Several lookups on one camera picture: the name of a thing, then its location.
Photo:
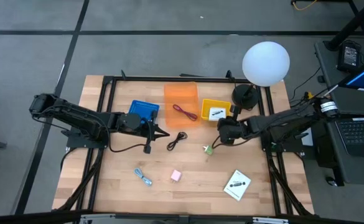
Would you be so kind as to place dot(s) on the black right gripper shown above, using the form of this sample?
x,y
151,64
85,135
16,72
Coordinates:
x,y
231,130

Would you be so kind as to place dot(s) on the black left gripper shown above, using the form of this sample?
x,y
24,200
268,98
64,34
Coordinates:
x,y
147,130

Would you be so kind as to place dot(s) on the small white manual booklet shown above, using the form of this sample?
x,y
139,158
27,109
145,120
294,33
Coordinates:
x,y
217,115

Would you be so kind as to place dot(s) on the green charger adapter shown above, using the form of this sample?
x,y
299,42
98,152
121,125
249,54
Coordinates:
x,y
208,150

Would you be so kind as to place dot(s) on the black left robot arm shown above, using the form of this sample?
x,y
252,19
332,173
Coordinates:
x,y
76,116

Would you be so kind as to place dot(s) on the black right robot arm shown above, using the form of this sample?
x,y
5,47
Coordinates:
x,y
281,123

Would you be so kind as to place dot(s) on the blue plastic bin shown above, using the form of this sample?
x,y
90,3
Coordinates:
x,y
141,107

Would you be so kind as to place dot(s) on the yellow plastic bin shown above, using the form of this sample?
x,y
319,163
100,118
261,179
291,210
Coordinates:
x,y
205,109

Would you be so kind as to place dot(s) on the orange translucent bin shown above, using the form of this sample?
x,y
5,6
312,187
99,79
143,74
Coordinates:
x,y
181,93

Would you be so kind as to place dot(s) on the black round lamp base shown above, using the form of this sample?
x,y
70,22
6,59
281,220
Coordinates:
x,y
244,96

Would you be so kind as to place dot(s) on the white globe lamp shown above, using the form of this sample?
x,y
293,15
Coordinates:
x,y
265,63

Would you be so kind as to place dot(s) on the yellow plug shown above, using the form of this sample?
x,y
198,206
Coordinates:
x,y
308,95

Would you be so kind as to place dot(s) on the black side desk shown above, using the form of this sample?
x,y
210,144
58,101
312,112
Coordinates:
x,y
349,171

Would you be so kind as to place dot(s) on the black laptop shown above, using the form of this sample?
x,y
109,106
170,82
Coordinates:
x,y
360,135

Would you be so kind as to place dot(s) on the black power brick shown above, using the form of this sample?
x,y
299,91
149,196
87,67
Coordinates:
x,y
349,56

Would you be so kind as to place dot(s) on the black stand leg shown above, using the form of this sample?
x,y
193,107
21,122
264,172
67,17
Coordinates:
x,y
352,25

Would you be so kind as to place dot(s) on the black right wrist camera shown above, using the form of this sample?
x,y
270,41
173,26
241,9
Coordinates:
x,y
235,112

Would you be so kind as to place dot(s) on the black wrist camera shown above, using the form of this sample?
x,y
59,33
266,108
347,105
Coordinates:
x,y
235,112
154,115

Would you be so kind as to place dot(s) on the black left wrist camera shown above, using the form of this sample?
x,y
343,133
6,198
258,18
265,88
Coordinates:
x,y
154,115

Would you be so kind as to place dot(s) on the black metal table frame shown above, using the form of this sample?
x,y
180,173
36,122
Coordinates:
x,y
275,186

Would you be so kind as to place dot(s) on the black camera mount crossbar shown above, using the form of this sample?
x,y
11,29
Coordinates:
x,y
44,217

